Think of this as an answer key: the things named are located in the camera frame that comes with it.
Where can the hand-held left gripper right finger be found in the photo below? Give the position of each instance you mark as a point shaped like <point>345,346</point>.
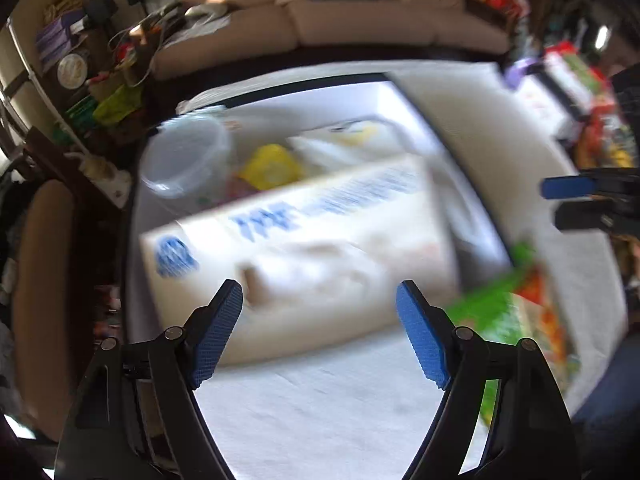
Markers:
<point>425,340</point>

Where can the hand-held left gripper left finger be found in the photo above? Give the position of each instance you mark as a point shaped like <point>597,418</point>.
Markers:
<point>215,332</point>

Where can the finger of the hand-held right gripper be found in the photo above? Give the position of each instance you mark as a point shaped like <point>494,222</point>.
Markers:
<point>590,217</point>
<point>570,186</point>

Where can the white box with blue print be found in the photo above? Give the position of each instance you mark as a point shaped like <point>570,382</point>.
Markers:
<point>310,240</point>

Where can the black rimmed storage bin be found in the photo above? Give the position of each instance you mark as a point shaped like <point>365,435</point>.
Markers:
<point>385,105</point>

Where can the white covered desktop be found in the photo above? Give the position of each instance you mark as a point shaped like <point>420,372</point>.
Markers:
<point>320,410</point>

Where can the pile of colourful packets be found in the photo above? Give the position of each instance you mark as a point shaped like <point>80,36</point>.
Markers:
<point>595,100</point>

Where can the green orange snack packet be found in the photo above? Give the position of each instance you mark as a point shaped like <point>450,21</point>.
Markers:
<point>505,310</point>

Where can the white box with purple lid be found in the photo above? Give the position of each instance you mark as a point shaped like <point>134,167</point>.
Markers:
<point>537,100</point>

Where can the clear plastic tub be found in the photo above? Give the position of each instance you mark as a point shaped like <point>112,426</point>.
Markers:
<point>185,155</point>

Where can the person's leg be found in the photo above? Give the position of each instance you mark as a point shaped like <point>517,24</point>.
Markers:
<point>610,410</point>

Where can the white packet with yellow print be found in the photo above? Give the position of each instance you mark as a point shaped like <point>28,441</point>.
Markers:
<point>350,137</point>

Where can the yellow green bag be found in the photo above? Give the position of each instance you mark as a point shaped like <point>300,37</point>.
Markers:
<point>117,105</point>

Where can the wooden shelf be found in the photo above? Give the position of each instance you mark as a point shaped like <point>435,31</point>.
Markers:
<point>45,145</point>

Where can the brown sofa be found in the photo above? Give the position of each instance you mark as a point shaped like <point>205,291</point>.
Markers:
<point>350,25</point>

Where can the round white tin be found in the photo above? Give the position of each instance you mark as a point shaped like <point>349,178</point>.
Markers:
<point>73,70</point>

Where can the clutter on sofa seat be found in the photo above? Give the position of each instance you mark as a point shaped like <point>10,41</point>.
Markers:
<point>170,25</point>

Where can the stack of purple boxes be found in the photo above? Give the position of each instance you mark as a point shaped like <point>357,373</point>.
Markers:
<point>60,37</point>

